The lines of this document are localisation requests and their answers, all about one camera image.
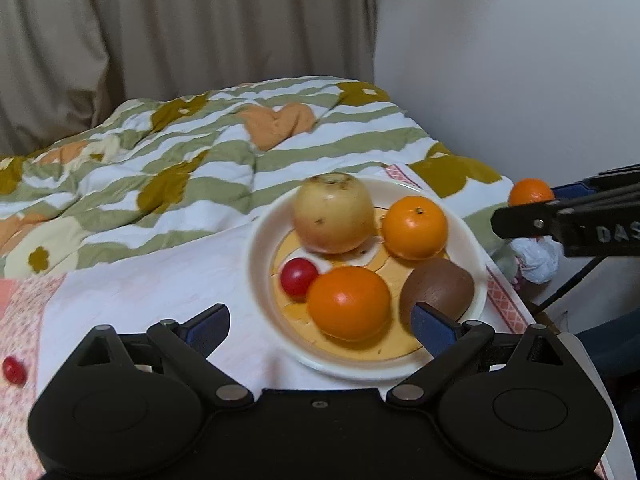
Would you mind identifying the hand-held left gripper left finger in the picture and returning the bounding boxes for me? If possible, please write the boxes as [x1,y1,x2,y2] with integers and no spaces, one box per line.
[65,303,256,409]

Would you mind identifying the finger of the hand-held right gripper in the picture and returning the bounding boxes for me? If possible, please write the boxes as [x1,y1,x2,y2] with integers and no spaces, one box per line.
[552,163,640,202]
[491,183,640,258]

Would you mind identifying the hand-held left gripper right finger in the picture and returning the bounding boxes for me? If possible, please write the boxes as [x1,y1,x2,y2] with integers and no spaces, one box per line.
[385,301,584,409]

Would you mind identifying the brown kiwi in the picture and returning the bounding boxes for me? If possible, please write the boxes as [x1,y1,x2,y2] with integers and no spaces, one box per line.
[399,258,475,333]

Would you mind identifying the small mandarin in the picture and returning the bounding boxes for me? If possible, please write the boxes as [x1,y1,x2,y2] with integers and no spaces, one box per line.
[507,178,556,208]

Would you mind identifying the deep orange smooth orange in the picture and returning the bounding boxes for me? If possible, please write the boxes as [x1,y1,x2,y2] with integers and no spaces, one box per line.
[306,266,392,343]

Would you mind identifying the cream plate with yellow print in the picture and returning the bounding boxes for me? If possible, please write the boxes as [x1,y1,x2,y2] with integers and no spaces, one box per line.
[247,176,488,382]

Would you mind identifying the light orange with stem mark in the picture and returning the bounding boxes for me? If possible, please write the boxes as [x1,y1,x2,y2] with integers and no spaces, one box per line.
[381,196,449,261]

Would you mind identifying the red cherry tomato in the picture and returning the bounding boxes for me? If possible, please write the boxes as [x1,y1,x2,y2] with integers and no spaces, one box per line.
[280,257,320,297]
[2,356,27,386]

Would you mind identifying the yellow apple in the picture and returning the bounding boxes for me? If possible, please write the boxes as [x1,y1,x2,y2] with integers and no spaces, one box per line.
[291,172,375,254]

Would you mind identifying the black thin stand leg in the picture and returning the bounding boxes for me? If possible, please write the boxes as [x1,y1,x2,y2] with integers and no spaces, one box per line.
[531,256,607,308]

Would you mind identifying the white plastic bag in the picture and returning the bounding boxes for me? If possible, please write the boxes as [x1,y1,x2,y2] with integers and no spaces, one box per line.
[510,236,560,285]

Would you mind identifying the dark cloth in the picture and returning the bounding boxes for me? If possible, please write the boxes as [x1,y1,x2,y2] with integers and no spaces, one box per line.
[574,309,640,386]

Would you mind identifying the green striped floral blanket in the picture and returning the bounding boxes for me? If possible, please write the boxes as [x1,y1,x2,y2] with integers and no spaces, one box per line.
[0,76,504,281]

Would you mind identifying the beige curtain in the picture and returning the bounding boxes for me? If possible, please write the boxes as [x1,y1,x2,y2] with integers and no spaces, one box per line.
[0,0,379,157]

